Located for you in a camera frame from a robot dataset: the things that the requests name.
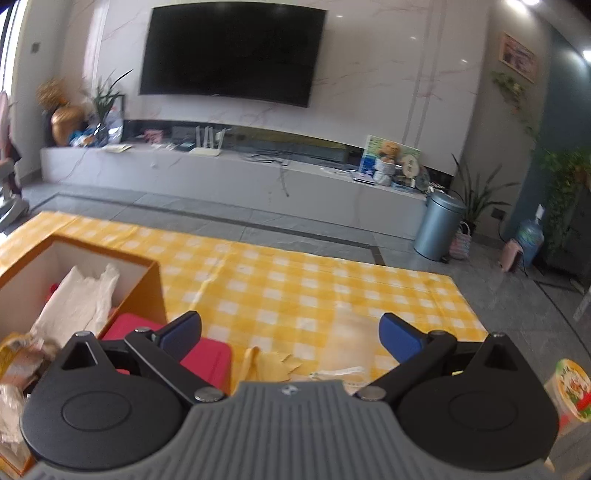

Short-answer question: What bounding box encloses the orange cardboard box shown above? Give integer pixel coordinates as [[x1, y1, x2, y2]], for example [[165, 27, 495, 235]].
[[0, 234, 168, 478]]

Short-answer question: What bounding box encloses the dried flower bunch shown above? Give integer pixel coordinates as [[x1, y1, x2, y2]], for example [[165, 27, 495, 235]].
[[36, 78, 70, 112]]

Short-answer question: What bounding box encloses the small pink heater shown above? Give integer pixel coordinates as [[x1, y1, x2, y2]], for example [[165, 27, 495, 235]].
[[498, 240, 525, 273]]

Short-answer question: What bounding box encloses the hanging vine plant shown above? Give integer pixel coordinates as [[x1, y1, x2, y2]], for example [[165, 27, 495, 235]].
[[490, 70, 541, 144]]

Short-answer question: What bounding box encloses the blue water bottle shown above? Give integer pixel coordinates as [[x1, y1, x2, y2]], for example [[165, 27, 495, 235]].
[[516, 205, 546, 266]]

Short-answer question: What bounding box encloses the black cable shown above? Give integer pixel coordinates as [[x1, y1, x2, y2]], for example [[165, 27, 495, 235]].
[[247, 152, 293, 197]]

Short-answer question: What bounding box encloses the pink desk chair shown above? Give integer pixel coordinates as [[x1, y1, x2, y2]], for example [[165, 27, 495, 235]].
[[0, 90, 31, 232]]

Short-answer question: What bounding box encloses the tall snake plant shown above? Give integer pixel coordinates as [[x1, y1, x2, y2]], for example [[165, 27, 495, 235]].
[[450, 154, 520, 236]]

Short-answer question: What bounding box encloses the red square box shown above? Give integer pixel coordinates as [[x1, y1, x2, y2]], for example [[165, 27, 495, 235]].
[[100, 313, 232, 393]]

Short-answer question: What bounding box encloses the yellow cloth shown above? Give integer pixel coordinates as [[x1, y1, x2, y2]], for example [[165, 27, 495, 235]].
[[242, 346, 305, 384]]

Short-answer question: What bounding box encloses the round wooden ornament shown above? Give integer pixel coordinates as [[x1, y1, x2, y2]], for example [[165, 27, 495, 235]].
[[401, 154, 421, 185]]

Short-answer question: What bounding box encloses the gold acorn vase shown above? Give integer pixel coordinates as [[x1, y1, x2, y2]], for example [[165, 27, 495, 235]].
[[50, 105, 86, 147]]

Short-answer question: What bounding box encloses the white marble television console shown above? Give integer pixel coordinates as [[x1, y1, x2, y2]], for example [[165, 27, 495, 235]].
[[39, 145, 428, 241]]

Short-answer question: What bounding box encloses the translucent plastic bag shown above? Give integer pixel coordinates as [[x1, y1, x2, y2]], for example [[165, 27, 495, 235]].
[[323, 309, 389, 370]]

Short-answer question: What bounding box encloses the green potted plant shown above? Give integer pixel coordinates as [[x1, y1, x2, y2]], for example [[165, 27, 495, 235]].
[[83, 69, 134, 144]]

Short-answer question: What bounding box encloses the green blue poster board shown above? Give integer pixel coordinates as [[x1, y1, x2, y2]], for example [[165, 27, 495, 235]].
[[359, 135, 422, 178]]

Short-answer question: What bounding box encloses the dark cabinet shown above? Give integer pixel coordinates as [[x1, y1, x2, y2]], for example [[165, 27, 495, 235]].
[[547, 180, 591, 289]]

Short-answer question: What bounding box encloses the white tissue paper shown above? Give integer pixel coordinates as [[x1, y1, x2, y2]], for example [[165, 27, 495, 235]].
[[30, 263, 121, 347]]

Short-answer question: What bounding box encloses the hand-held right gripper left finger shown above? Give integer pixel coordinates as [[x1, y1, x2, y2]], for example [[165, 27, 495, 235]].
[[60, 311, 228, 401]]

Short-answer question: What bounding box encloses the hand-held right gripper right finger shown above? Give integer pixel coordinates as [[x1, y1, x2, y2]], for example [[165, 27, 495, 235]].
[[358, 312, 539, 401]]

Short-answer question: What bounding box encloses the grey-blue trash can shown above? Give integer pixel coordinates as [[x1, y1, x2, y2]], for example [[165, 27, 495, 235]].
[[413, 191, 467, 261]]

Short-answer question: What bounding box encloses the milk tea cup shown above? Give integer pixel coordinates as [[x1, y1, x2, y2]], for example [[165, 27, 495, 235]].
[[542, 359, 591, 437]]

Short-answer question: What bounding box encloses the white router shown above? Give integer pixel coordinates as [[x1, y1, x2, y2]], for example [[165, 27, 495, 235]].
[[190, 124, 227, 158]]

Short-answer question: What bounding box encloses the framed wall picture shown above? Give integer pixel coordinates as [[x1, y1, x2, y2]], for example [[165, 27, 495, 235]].
[[499, 32, 539, 84]]

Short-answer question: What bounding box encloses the large leafy plant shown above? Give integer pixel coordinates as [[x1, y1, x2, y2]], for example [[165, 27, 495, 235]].
[[531, 148, 591, 259]]

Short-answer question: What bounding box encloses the teddy bear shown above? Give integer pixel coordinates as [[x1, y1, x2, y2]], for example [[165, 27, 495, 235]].
[[374, 141, 400, 186]]

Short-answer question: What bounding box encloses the yellow checked tablecloth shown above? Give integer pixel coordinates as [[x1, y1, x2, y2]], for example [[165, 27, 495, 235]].
[[0, 211, 490, 384]]

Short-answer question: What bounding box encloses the white paper wrapper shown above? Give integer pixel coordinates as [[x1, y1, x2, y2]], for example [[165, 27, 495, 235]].
[[307, 366, 370, 393]]

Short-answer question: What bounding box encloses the black wall television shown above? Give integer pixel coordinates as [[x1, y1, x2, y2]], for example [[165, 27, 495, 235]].
[[139, 2, 328, 108]]

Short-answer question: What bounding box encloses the striped woven basket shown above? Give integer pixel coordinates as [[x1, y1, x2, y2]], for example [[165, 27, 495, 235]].
[[449, 222, 472, 260]]

